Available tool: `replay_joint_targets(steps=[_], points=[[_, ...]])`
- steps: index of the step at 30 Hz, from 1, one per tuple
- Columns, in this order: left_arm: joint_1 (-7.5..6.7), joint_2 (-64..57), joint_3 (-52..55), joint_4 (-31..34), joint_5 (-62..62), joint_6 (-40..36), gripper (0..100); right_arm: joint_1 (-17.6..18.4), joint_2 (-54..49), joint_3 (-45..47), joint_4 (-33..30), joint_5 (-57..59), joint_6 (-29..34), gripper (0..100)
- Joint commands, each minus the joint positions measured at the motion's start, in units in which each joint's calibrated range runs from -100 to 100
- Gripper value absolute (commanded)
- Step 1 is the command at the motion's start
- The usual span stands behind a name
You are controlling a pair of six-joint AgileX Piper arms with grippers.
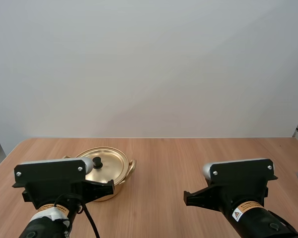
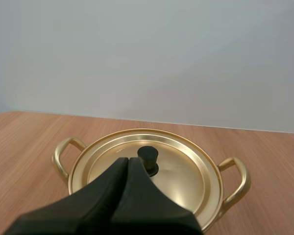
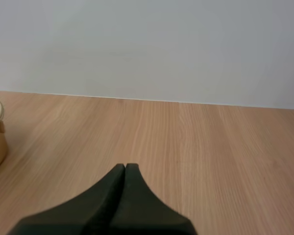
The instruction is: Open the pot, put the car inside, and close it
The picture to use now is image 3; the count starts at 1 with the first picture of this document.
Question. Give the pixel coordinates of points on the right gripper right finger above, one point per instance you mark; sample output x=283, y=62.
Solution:
x=147, y=210

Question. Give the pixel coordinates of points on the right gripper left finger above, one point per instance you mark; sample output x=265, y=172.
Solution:
x=88, y=208

